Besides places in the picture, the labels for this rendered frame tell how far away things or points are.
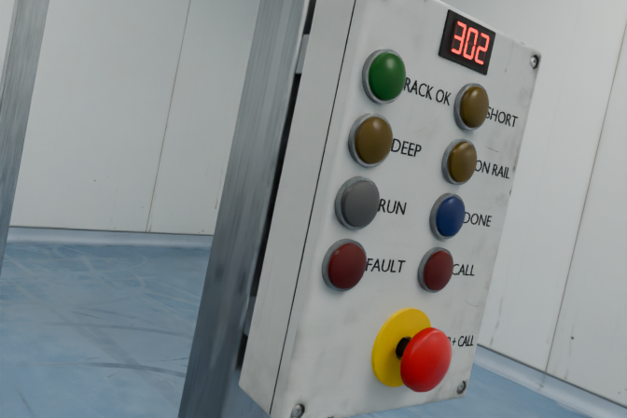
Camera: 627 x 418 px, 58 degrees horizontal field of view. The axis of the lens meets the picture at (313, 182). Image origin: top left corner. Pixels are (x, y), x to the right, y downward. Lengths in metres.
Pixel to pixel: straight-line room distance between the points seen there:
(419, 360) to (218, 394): 0.13
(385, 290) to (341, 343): 0.04
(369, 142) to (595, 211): 2.97
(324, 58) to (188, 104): 4.41
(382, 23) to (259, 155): 0.12
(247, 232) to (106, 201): 4.16
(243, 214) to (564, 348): 3.03
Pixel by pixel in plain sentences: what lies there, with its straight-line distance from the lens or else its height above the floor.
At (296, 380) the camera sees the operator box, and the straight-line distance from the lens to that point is 0.33.
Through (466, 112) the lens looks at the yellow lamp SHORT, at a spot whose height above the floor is 1.04.
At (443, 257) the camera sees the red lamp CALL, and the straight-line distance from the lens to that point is 0.37.
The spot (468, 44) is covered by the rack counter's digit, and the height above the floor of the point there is 1.08.
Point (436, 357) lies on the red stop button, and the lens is 0.36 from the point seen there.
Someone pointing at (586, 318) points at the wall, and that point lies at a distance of 3.28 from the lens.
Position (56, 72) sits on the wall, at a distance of 4.27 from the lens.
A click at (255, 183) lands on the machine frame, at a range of 0.37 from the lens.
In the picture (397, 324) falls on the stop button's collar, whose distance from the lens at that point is 0.37.
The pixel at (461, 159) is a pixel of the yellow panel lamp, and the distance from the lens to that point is 0.37.
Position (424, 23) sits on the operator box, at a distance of 0.35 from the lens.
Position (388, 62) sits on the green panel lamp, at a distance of 0.31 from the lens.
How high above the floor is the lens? 0.99
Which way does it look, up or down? 3 degrees down
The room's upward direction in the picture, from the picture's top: 12 degrees clockwise
